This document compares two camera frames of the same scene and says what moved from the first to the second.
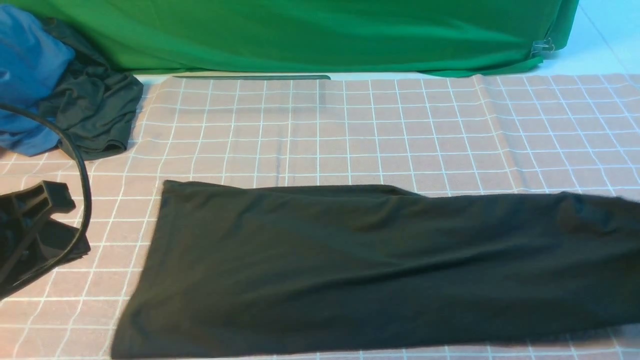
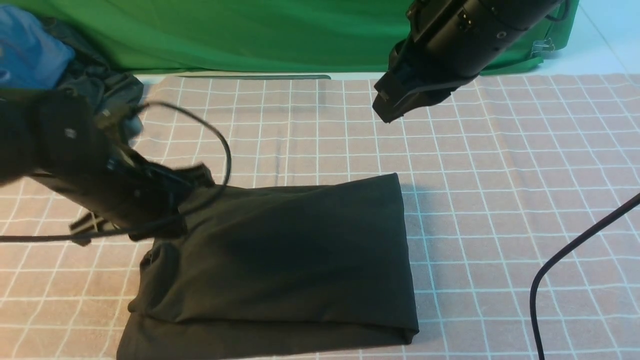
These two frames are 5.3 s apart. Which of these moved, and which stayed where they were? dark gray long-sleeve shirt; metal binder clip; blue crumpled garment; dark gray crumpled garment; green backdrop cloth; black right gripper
Moved: dark gray long-sleeve shirt; black right gripper
Stayed: dark gray crumpled garment; metal binder clip; blue crumpled garment; green backdrop cloth
